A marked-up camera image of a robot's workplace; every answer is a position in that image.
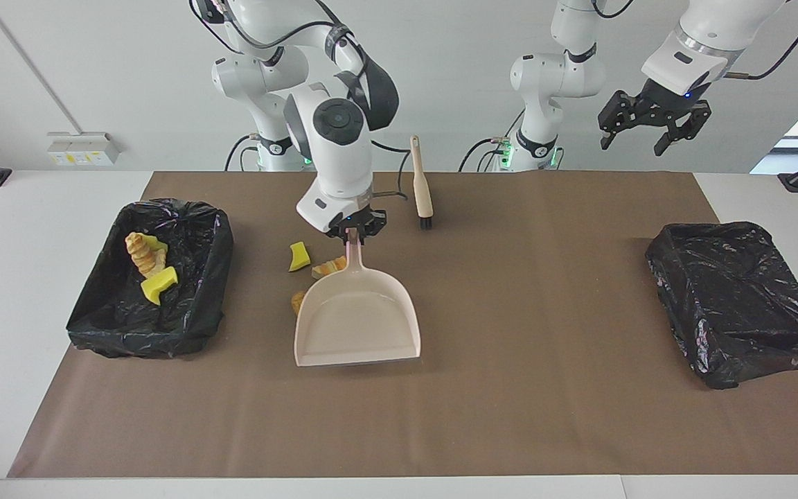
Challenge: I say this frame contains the cut toy croissant piece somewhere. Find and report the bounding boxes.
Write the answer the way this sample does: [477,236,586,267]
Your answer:
[311,256,348,279]

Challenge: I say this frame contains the brown table mat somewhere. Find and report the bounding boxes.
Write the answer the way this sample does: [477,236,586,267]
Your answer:
[8,171,798,479]

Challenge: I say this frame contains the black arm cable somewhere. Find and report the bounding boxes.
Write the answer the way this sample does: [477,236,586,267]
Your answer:
[188,0,412,202]
[589,0,798,80]

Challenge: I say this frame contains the black left base cable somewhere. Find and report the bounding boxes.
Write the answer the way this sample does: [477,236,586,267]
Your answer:
[458,107,526,173]

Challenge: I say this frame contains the black base cable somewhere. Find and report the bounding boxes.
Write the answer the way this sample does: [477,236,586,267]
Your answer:
[458,107,526,173]
[224,134,263,173]

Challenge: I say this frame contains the white wall outlet box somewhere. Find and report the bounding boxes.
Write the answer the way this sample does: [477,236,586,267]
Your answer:
[47,132,121,167]

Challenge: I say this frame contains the beige handled hand brush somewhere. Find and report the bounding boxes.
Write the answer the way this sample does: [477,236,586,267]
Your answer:
[409,135,434,231]

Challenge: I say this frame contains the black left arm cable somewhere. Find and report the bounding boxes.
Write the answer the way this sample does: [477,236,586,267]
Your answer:
[589,0,798,80]

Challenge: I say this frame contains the grey wall conduit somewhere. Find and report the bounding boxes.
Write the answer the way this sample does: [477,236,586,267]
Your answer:
[0,0,88,136]

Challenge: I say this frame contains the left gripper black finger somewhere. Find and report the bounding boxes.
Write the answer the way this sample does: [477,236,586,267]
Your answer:
[654,104,711,157]
[598,91,642,150]

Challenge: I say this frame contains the black right base cable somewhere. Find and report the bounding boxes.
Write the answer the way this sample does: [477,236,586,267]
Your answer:
[224,134,263,173]

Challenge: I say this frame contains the bin lined black plastic bag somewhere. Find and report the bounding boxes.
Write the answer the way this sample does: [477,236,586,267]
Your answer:
[645,221,798,390]
[66,198,235,360]

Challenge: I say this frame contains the pale pink plastic dustpan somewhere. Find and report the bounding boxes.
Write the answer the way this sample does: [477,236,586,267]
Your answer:
[294,229,422,367]

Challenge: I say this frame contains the plain yellow sponge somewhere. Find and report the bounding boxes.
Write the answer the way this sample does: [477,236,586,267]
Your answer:
[141,266,179,306]

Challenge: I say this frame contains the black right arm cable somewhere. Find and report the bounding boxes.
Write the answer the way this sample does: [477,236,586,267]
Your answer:
[188,0,412,202]

